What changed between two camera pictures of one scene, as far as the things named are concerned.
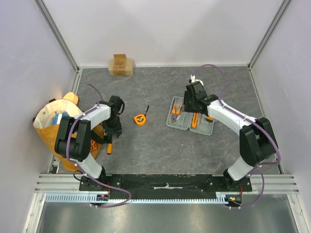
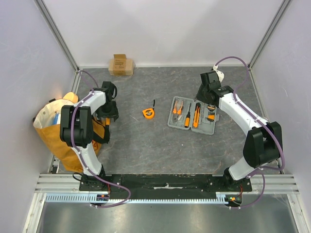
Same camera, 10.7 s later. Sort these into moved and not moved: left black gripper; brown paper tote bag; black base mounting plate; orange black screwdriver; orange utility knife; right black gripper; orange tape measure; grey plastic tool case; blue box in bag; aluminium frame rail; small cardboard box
Moved: left black gripper; right black gripper; orange black screwdriver; orange tape measure
Not moved: black base mounting plate; aluminium frame rail; small cardboard box; brown paper tote bag; blue box in bag; orange utility knife; grey plastic tool case
